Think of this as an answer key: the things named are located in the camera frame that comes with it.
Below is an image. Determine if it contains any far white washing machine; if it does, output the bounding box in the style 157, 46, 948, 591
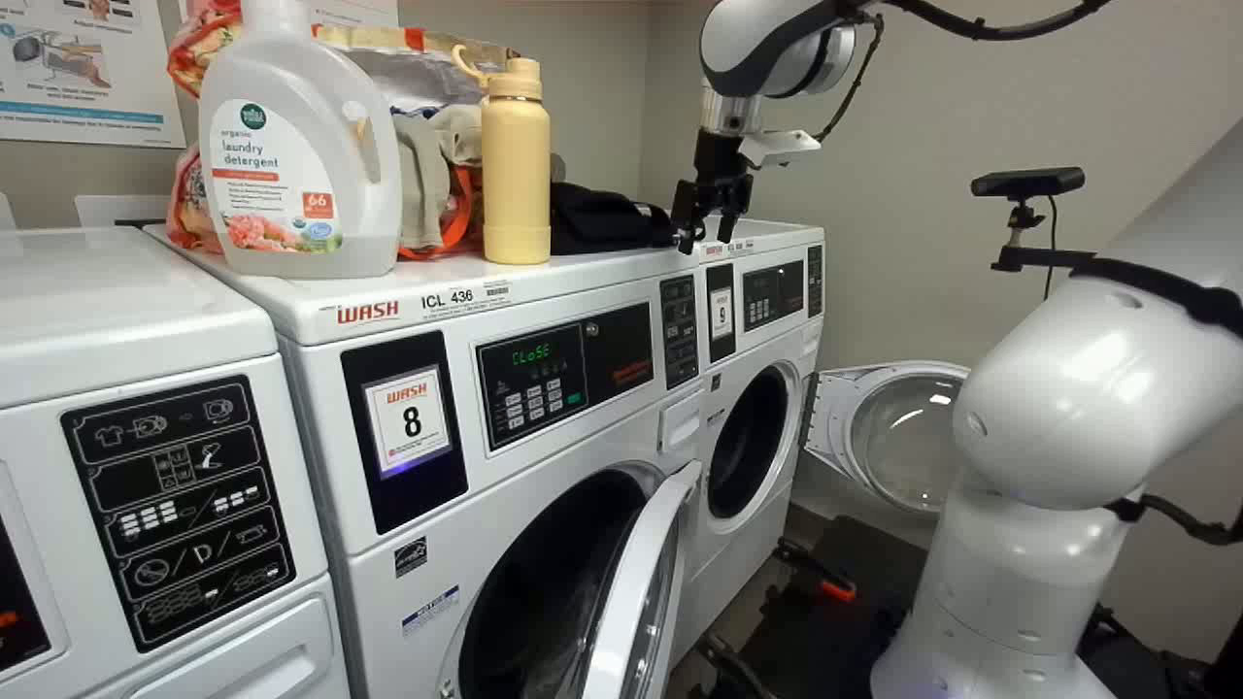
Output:
672, 213, 828, 653

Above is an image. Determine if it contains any yellow water bottle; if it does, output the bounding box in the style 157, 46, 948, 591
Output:
451, 44, 556, 267

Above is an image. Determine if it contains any black camera stand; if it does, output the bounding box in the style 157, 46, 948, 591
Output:
986, 191, 1098, 281

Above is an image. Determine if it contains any black floor frame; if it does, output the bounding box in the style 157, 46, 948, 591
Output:
705, 508, 937, 699

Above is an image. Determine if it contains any white washing machine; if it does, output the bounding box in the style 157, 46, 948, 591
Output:
672, 213, 828, 653
0, 224, 354, 699

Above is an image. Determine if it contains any white round washer door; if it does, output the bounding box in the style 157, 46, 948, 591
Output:
578, 457, 709, 699

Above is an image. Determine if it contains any white washer numbered eight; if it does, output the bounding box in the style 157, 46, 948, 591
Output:
147, 219, 710, 699

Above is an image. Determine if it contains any white laundry detergent bottle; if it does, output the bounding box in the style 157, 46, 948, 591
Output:
196, 0, 406, 284

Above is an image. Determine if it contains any black icon control panel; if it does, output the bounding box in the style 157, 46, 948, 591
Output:
59, 374, 299, 657

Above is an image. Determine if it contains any black washer control panel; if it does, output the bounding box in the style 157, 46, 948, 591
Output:
476, 305, 658, 456

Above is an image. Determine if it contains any wall instruction poster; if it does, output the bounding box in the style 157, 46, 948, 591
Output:
0, 0, 189, 153

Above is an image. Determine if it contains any orange clamp handle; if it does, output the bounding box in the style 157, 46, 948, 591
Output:
812, 570, 863, 610

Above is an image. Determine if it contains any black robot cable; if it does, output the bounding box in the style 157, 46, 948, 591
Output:
990, 245, 1243, 550
812, 0, 1115, 148

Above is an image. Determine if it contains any black card reader panel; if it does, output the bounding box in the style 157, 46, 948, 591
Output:
338, 327, 470, 536

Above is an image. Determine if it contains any left white washing machine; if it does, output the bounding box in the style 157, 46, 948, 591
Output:
0, 224, 354, 699

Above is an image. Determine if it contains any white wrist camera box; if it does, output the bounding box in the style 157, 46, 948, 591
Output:
740, 126, 828, 171

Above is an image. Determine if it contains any black cloth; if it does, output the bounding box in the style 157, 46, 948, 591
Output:
548, 180, 680, 257

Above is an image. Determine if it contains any black exterior camera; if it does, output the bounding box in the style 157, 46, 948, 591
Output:
968, 165, 1089, 201

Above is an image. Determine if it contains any orange and white bag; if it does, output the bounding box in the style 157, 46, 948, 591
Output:
165, 0, 521, 263

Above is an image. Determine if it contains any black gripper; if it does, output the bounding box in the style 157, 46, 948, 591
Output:
670, 122, 759, 254

